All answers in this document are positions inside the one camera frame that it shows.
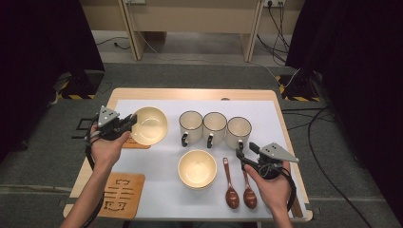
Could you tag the wooden coaster with cutout pattern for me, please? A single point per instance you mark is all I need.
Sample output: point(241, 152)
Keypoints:
point(136, 146)
point(126, 196)

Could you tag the bundle of brown chopsticks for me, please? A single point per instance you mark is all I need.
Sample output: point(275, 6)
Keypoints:
point(297, 209)

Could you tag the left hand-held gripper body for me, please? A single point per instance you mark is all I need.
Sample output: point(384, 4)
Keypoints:
point(107, 118)

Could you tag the person's left hand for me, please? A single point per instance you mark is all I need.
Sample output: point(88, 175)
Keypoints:
point(106, 153)

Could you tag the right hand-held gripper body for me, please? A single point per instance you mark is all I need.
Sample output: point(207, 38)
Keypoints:
point(275, 155)

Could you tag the beige wooden desk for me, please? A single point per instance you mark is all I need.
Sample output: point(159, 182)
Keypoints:
point(190, 19)

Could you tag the black stand base striped tape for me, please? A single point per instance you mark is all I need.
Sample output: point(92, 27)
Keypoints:
point(85, 82)
point(299, 87)

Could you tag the white table mat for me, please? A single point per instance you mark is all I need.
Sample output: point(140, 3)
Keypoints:
point(164, 158)

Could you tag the person's right hand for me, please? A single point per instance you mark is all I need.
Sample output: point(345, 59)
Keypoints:
point(275, 193)

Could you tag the cream ceramic bowl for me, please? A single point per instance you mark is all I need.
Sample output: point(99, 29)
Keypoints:
point(150, 125)
point(197, 169)

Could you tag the reddish brown wooden spoon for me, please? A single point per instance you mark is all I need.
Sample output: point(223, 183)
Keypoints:
point(232, 198)
point(249, 198)

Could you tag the black curtain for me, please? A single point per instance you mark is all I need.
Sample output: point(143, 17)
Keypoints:
point(38, 63)
point(358, 79)

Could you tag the white wall socket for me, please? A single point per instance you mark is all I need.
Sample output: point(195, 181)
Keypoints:
point(275, 2)

